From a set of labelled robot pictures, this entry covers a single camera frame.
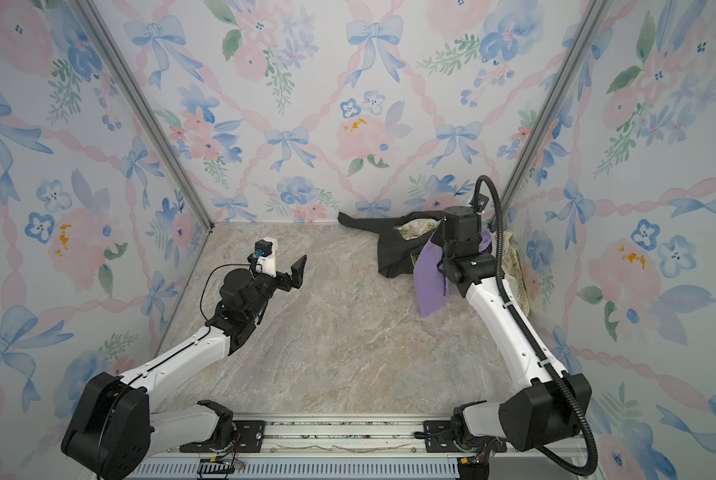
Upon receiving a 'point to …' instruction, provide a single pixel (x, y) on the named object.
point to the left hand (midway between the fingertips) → (290, 249)
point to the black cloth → (395, 254)
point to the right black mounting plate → (446, 445)
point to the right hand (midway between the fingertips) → (453, 222)
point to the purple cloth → (431, 280)
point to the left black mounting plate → (245, 437)
